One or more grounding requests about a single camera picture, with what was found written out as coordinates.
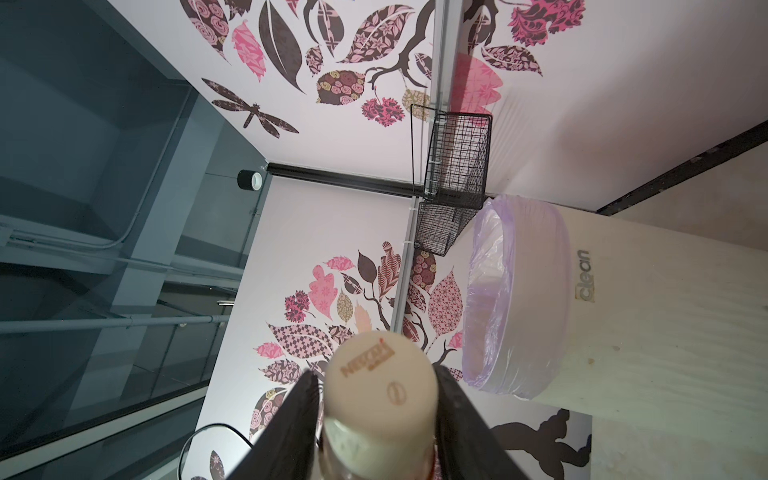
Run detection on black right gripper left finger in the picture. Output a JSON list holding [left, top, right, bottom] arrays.
[[229, 371, 320, 480]]

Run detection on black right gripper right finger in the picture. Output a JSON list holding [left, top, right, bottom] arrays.
[[433, 365, 528, 480]]

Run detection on brown Nescafe bottle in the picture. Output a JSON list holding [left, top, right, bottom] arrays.
[[318, 331, 438, 479]]

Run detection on pink bin liner bag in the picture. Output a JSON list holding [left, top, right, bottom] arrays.
[[462, 196, 572, 400]]

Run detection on cream ribbed waste bin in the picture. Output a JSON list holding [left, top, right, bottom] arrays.
[[531, 206, 767, 450]]

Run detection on black corner frame post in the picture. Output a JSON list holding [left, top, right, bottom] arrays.
[[266, 162, 416, 198]]

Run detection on black wire mesh basket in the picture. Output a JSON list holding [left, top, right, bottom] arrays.
[[409, 104, 493, 257]]

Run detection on aluminium left rail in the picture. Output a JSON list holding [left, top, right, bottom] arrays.
[[389, 1, 464, 333]]

